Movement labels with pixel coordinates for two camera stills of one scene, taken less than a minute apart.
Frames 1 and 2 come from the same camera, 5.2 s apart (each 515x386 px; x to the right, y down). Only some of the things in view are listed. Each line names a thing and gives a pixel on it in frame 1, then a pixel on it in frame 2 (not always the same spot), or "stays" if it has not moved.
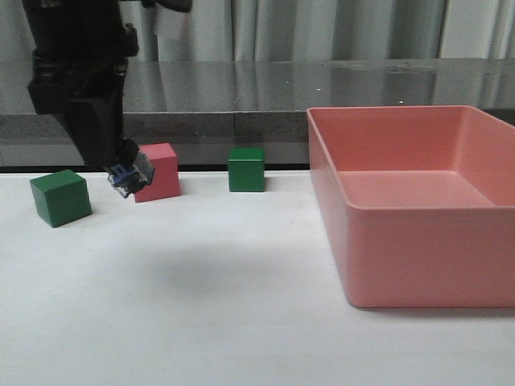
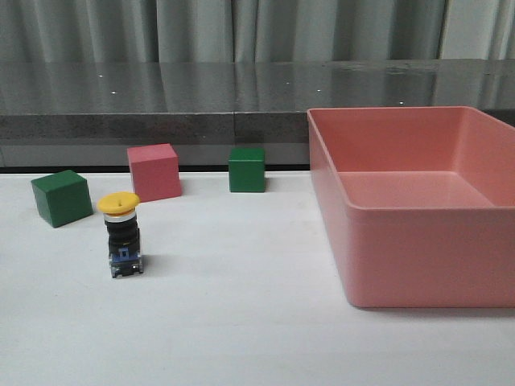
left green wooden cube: (61, 197) stays
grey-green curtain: (224, 30) stays
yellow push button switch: (129, 178) -> (120, 219)
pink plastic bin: (420, 203) stays
